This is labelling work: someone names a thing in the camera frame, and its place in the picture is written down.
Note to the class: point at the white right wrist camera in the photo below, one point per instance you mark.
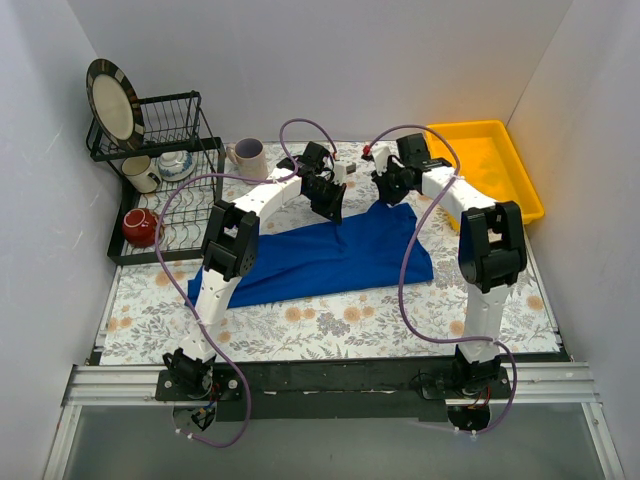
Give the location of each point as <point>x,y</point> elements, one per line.
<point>379,156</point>

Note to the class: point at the cream mug in rack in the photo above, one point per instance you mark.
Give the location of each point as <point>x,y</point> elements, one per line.
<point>142,172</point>

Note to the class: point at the beige ceramic mug purple inside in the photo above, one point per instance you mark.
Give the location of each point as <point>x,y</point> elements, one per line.
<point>249,157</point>

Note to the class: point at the yellow plastic bin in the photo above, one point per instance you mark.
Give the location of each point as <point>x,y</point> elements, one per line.
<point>489,162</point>

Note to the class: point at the dark rimmed cream plate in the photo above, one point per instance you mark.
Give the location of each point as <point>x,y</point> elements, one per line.
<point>115,104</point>

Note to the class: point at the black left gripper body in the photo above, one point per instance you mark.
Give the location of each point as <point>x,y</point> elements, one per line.
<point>323,191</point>

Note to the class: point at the aluminium frame rail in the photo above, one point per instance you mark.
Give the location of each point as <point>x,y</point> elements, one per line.
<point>112,427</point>

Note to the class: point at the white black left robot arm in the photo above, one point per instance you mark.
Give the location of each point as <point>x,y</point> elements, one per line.
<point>230,249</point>

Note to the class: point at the floral patterned table mat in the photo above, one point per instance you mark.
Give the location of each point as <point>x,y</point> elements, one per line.
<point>145,317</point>

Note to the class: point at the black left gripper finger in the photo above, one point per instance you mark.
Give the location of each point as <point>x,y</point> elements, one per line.
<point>326,208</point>
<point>335,207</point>

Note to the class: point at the blue printed t shirt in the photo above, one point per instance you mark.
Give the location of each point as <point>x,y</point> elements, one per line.
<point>364,252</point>

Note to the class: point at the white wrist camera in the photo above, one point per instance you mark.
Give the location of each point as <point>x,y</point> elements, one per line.
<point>379,156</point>
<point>341,170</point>

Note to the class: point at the black wire dish rack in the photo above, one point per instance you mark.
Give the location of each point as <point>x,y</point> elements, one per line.
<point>173,123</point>

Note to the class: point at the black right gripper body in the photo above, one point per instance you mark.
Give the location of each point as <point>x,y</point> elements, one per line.
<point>391,185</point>

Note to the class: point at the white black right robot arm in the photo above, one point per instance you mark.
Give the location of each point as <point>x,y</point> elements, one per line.
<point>491,252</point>

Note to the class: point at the blue white teapot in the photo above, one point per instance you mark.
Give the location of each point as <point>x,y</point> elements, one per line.
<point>175,165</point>

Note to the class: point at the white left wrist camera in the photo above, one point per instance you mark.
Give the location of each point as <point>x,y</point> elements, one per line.
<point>341,170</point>

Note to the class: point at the red cup in rack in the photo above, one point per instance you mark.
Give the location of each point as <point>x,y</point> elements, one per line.
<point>139,227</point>

